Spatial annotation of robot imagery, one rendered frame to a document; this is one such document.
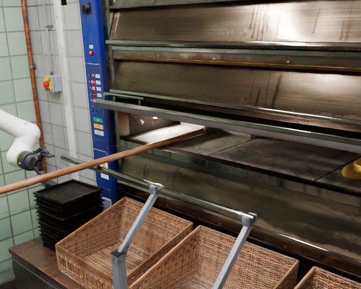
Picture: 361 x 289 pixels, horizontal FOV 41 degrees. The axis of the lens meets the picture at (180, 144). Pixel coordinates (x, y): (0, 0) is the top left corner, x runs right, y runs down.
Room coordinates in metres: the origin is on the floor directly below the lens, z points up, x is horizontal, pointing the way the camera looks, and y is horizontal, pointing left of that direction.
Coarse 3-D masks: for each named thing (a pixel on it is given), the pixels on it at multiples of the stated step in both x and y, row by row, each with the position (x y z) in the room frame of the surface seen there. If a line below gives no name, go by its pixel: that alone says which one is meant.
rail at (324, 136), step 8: (112, 104) 2.40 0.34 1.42; (120, 104) 2.35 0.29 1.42; (128, 104) 2.31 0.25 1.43; (136, 104) 2.28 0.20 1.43; (160, 112) 2.14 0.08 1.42; (168, 112) 2.10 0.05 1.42; (176, 112) 2.07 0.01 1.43; (184, 112) 2.04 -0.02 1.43; (208, 120) 1.93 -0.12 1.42; (216, 120) 1.90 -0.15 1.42; (224, 120) 1.87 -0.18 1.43; (232, 120) 1.84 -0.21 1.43; (240, 120) 1.83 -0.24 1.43; (264, 128) 1.73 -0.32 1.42; (272, 128) 1.71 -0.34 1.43; (280, 128) 1.68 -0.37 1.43; (288, 128) 1.66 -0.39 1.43; (312, 136) 1.59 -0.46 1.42; (320, 136) 1.57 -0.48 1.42; (328, 136) 1.55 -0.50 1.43; (336, 136) 1.53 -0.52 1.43; (344, 136) 1.52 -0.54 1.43; (360, 144) 1.47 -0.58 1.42
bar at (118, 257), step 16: (64, 160) 2.34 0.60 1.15; (80, 160) 2.25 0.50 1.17; (112, 176) 2.05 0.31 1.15; (128, 176) 1.98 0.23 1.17; (160, 192) 1.82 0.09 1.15; (176, 192) 1.76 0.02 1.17; (144, 208) 1.81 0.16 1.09; (208, 208) 1.63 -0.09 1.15; (224, 208) 1.58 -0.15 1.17; (128, 240) 1.73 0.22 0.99; (240, 240) 1.47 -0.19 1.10; (112, 256) 1.70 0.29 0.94; (224, 272) 1.41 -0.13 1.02
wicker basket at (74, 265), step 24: (96, 216) 2.42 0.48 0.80; (168, 216) 2.28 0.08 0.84; (72, 240) 2.31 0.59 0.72; (96, 240) 2.41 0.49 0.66; (120, 240) 2.50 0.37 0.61; (144, 240) 2.37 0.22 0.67; (168, 240) 2.25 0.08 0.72; (72, 264) 2.13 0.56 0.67; (96, 264) 2.27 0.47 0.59; (144, 264) 1.95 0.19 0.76; (96, 288) 1.98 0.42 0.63
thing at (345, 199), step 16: (128, 144) 2.55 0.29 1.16; (144, 144) 2.47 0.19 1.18; (176, 160) 2.28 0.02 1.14; (192, 160) 2.21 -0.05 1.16; (208, 160) 2.14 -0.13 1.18; (224, 160) 2.13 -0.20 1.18; (240, 176) 2.00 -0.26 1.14; (256, 176) 1.93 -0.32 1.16; (272, 176) 1.88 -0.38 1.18; (288, 176) 1.87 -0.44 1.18; (304, 192) 1.77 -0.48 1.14; (320, 192) 1.72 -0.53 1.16; (336, 192) 1.67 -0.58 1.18; (352, 192) 1.66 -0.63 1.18
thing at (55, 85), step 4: (44, 76) 3.01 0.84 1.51; (48, 76) 2.98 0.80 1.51; (52, 76) 2.96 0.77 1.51; (56, 76) 2.98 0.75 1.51; (60, 76) 3.00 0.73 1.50; (44, 80) 3.01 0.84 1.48; (52, 80) 2.96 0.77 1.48; (56, 80) 2.98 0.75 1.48; (60, 80) 3.00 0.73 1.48; (52, 84) 2.96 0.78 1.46; (56, 84) 2.98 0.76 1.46; (60, 84) 2.99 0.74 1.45; (48, 88) 2.98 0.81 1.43; (52, 88) 2.96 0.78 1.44; (56, 88) 2.97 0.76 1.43; (60, 88) 2.99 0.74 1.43
